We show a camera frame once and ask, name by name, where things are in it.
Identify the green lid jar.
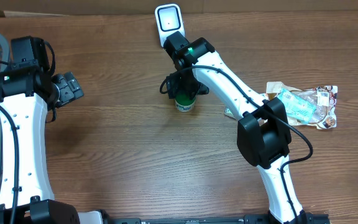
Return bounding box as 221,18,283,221
175,93,196,113

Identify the blue Kleenex tissue pack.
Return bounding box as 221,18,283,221
224,107,236,119

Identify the teal tissue pack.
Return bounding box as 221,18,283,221
277,89,316,124

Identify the beige plastic pouch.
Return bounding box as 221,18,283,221
265,82,338,129

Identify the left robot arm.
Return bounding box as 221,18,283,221
0,36,109,224

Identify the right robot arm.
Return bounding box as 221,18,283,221
161,31,305,223

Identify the white barcode scanner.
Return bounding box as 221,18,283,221
155,3,185,47

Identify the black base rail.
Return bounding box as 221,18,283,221
104,213,331,224

